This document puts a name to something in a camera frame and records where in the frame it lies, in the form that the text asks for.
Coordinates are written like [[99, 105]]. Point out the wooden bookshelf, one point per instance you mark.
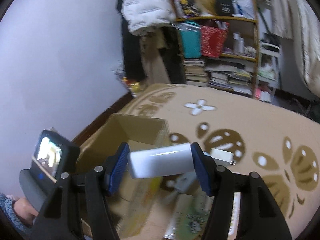
[[235, 70]]

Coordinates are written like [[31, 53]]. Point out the beige floral patterned rug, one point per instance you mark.
[[281, 145]]

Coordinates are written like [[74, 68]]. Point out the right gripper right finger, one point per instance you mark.
[[260, 217]]

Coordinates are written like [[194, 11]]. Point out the white puffer jacket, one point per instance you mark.
[[146, 15]]

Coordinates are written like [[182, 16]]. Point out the green packaged item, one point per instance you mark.
[[189, 217]]

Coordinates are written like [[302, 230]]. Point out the brown cardboard box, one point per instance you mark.
[[130, 205]]

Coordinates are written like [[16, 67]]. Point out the white metal rack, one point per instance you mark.
[[268, 73]]

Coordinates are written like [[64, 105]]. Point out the smartphone on stand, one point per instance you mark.
[[53, 156]]

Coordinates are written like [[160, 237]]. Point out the white charger adapter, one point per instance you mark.
[[222, 157]]

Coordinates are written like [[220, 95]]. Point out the stack of books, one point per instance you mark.
[[194, 72]]

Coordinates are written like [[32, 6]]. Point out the red patterned bag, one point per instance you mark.
[[213, 37]]

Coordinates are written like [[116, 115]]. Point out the person's hand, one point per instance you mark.
[[25, 211]]

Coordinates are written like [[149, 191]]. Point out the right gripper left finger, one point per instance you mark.
[[59, 216]]

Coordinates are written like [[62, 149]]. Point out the teal storage bag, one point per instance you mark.
[[190, 33]]

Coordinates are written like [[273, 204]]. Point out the yellow red snack bag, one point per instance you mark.
[[133, 86]]

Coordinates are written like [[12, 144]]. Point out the white rectangular power bank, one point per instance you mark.
[[161, 162]]

